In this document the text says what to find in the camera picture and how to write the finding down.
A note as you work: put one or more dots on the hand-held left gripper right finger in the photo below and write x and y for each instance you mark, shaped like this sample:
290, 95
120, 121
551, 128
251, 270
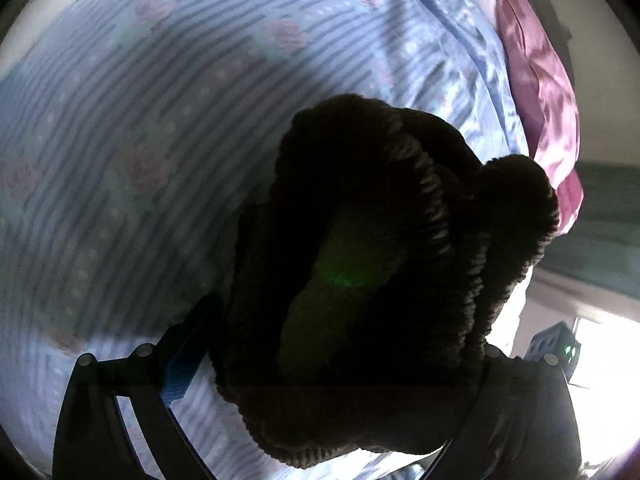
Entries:
530, 410

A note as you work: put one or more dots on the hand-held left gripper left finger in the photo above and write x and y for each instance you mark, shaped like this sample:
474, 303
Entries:
176, 375

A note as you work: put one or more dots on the brown fleece pants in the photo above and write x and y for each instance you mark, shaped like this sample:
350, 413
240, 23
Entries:
375, 185

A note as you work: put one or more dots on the window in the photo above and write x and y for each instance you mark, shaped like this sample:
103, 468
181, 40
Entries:
607, 355

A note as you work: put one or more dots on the green curtain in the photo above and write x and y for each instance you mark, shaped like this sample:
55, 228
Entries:
607, 210

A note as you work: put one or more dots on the pink duvet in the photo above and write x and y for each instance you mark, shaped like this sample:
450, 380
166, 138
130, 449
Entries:
545, 110

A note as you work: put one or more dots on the blue striped bed sheet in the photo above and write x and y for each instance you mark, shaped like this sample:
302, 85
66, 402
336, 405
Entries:
150, 135

